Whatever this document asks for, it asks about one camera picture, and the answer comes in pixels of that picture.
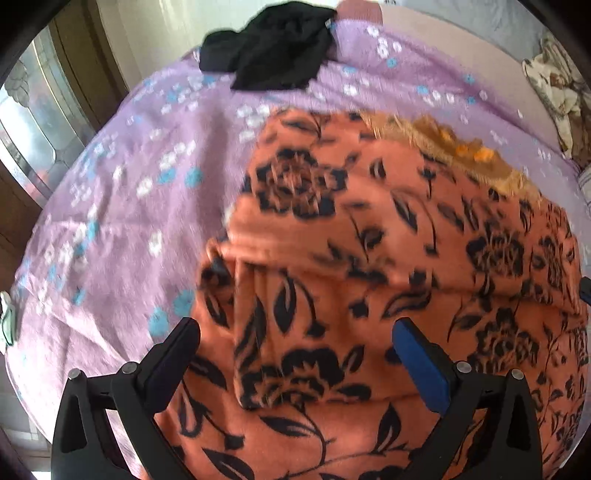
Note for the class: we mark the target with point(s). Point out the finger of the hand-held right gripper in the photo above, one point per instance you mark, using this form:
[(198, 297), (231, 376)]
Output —
[(586, 290)]

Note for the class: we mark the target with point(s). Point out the beige brown patterned cloth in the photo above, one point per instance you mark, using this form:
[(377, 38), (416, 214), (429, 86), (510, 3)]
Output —
[(556, 90)]

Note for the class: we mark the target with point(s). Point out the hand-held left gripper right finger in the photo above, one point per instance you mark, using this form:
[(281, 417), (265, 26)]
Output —
[(422, 364)]

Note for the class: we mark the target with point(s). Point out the orange black floral garment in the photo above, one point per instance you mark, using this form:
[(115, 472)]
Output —
[(351, 258)]

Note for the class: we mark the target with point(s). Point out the purple floral blanket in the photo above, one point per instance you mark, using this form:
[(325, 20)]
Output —
[(138, 194)]

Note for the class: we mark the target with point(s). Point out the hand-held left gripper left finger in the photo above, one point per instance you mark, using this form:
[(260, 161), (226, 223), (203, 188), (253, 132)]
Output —
[(171, 353)]

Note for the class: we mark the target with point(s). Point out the wooden framed window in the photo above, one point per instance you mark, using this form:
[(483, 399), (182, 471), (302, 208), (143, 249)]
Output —
[(41, 120)]

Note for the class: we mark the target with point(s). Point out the pink bed sheet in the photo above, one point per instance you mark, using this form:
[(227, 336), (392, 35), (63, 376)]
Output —
[(461, 41)]

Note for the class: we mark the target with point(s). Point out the mustard fringed cloth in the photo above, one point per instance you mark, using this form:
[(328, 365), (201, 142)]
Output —
[(461, 147)]

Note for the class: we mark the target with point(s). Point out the black cloth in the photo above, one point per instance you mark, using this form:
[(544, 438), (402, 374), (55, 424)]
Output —
[(272, 46)]

